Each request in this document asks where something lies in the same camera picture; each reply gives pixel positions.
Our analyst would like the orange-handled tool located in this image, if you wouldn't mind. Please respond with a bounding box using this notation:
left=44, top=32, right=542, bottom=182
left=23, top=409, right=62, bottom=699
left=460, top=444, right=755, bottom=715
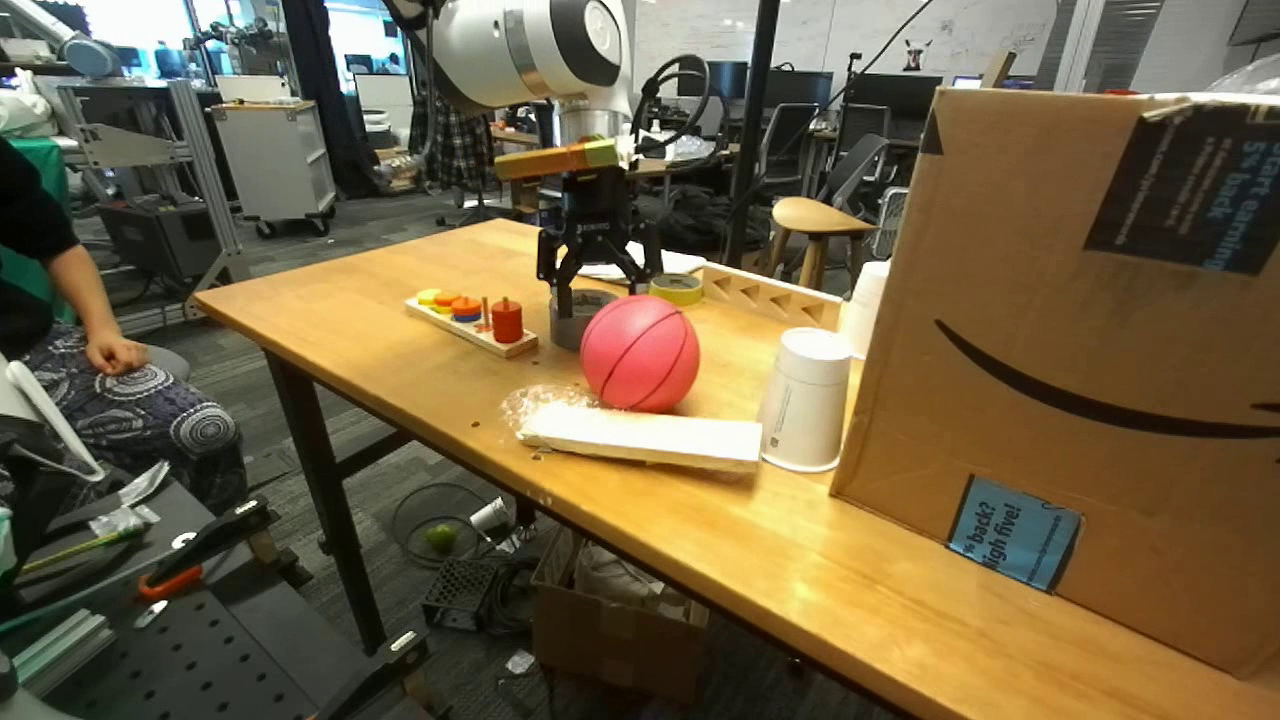
left=131, top=562, right=212, bottom=606

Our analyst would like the plastic-wrapped wooden sorter board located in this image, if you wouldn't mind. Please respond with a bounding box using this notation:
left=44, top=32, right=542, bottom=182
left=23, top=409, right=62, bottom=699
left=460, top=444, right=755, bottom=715
left=502, top=381, right=769, bottom=479

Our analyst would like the Amazon cardboard box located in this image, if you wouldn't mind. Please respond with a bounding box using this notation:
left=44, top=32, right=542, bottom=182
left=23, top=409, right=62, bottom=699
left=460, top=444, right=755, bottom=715
left=828, top=83, right=1280, bottom=683

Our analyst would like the pink toy basketball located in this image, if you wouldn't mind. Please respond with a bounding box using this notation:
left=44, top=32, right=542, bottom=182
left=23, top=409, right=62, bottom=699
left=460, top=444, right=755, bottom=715
left=577, top=291, right=706, bottom=418

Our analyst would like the black perforated plate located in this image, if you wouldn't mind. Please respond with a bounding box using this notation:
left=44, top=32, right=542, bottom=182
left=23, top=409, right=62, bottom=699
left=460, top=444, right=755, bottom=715
left=48, top=582, right=432, bottom=720

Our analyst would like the open brown cardboard box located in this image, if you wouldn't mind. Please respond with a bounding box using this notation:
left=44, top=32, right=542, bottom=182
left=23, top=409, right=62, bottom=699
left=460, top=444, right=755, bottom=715
left=530, top=540, right=711, bottom=710

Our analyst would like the white wheeled cart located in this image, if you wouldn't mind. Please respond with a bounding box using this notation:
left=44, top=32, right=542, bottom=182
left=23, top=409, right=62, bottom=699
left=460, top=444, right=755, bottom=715
left=208, top=96, right=342, bottom=234

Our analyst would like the red ring stack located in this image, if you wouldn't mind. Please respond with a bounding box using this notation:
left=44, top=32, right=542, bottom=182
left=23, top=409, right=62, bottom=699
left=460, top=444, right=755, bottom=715
left=487, top=297, right=534, bottom=350

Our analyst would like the round wooden stool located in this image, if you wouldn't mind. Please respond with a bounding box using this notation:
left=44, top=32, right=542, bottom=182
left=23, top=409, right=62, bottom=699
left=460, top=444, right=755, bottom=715
left=769, top=193, right=879, bottom=291

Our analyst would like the white paper cup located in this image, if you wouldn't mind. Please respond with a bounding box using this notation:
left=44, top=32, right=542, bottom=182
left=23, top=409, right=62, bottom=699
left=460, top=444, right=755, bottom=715
left=838, top=255, right=896, bottom=366
left=755, top=325, right=860, bottom=479

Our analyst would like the black metal table frame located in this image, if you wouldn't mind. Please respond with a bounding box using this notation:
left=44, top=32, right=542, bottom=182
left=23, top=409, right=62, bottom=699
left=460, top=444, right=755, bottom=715
left=261, top=350, right=432, bottom=662

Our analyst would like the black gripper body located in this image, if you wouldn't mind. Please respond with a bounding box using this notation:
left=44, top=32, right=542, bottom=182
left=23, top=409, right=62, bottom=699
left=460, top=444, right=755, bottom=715
left=535, top=171, right=660, bottom=273

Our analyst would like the black vertical pole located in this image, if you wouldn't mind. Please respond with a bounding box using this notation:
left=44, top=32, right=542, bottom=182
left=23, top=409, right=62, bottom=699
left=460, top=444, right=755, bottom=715
left=726, top=0, right=785, bottom=265

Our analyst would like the person's bare hand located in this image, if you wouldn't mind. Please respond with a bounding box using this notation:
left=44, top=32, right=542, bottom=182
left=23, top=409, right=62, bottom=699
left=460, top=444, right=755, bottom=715
left=86, top=327, right=156, bottom=381

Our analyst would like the grey metal rack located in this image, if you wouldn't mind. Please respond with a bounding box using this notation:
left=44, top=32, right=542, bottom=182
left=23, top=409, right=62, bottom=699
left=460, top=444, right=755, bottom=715
left=48, top=77, right=252, bottom=327

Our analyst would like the wooden shape sorter board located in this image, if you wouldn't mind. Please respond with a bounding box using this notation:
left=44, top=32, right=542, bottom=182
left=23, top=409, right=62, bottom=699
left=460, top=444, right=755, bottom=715
left=693, top=260, right=848, bottom=336

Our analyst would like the dark computer monitor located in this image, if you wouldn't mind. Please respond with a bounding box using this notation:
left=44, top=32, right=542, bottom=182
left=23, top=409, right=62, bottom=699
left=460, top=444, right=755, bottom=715
left=702, top=57, right=751, bottom=106

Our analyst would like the white paper sheet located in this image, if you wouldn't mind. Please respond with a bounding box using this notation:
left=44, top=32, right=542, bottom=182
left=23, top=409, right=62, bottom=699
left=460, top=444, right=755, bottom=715
left=580, top=244, right=711, bottom=290

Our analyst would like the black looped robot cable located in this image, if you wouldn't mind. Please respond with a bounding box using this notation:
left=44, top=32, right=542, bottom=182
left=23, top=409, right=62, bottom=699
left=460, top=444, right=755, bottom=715
left=630, top=52, right=716, bottom=166

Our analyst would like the wire mesh basket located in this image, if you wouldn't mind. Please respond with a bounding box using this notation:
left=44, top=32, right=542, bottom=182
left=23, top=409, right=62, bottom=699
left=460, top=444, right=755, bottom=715
left=389, top=479, right=508, bottom=567

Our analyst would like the person's bare forearm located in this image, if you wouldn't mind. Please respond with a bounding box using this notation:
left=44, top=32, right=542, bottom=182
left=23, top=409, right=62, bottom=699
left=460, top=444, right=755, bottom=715
left=44, top=242, right=131, bottom=343

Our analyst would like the green cloth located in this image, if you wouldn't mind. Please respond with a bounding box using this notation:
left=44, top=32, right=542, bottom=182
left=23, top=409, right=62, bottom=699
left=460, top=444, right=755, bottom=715
left=11, top=137, right=86, bottom=325

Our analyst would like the pale aluminium extrusion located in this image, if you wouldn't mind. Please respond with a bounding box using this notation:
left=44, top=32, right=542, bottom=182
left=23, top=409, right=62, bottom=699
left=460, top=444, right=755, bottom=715
left=0, top=609, right=123, bottom=699

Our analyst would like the person's black shirt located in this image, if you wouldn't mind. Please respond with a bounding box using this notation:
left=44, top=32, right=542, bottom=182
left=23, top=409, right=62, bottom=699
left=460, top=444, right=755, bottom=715
left=0, top=137, right=80, bottom=362

